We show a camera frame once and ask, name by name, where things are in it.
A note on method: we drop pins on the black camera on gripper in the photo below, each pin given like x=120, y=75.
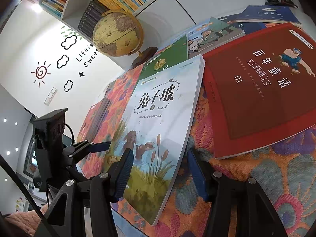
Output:
x=48, y=130

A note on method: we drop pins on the white wall switch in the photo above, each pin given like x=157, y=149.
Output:
x=50, y=96

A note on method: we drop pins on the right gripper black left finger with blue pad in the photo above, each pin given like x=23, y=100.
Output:
x=65, y=216

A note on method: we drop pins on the red fairy tale book 01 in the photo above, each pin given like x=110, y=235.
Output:
x=260, y=89

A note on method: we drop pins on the illustrated figures book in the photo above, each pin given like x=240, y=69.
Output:
x=211, y=34

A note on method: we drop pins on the black book set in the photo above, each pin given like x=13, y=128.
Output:
x=91, y=16

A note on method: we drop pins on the white rabbit slope book 1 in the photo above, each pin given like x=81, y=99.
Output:
x=155, y=125

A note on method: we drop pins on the white bookshelf cabinet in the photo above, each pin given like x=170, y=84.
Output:
x=161, y=19

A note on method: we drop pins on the dark blue book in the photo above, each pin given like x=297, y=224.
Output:
x=268, y=14

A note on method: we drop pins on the green cover book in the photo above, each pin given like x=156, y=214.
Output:
x=169, y=56

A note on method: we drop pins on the floral orange tablecloth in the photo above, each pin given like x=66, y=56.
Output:
x=285, y=171

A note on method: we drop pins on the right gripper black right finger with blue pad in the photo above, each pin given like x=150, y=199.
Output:
x=256, y=215

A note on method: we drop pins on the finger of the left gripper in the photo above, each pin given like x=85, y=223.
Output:
x=89, y=148

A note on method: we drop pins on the antique yellow globe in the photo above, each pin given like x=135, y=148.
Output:
x=119, y=33

